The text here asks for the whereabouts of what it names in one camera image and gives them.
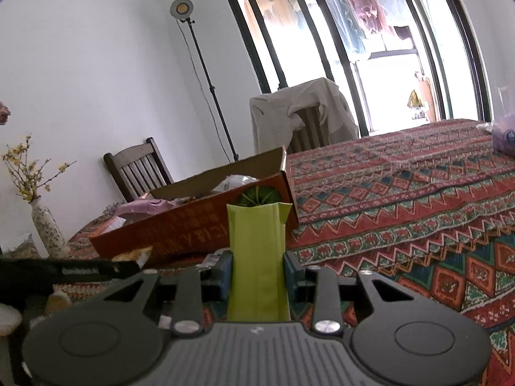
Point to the white jacket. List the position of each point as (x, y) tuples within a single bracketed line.
[(281, 116)]

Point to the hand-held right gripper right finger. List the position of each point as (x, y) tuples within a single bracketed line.
[(290, 273)]

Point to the person's left hand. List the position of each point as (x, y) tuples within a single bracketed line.
[(58, 302)]

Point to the white snack packet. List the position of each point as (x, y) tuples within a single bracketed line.
[(233, 184), (211, 259)]

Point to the hanging blue denim garment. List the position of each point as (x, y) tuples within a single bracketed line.
[(342, 16)]

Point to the red-bordered snack packet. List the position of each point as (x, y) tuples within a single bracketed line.
[(114, 225)]

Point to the long green snack packet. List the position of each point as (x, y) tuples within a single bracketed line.
[(257, 257)]

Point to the black-framed sliding glass door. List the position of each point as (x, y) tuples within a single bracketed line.
[(244, 34)]

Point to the dark wooden chair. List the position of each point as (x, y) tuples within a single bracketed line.
[(132, 155)]

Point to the floral ceramic vase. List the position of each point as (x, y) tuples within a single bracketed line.
[(48, 229)]

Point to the black light stand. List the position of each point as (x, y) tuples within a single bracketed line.
[(182, 8)]

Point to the hanging orange garment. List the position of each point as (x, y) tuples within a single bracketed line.
[(273, 6)]

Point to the crumpled white snack packet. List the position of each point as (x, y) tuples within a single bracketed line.
[(211, 259)]

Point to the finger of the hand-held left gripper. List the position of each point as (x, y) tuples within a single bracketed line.
[(126, 268)]

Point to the pink snack packet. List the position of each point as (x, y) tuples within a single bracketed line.
[(145, 208)]

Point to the orange cardboard box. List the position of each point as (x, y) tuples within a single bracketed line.
[(181, 229)]

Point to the purple tissue pack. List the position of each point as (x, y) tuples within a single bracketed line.
[(505, 136)]

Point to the hanging maroon shirt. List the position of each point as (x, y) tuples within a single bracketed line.
[(368, 0)]

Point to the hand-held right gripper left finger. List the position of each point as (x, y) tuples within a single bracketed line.
[(226, 275)]

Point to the jacket-draped wooden chair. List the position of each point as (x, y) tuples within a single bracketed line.
[(312, 128)]

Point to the yellow cracker packet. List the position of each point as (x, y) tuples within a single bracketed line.
[(132, 255)]

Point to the yellow green bag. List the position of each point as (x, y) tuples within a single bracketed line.
[(413, 99)]

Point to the yellow flower branches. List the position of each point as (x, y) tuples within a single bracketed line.
[(29, 193)]

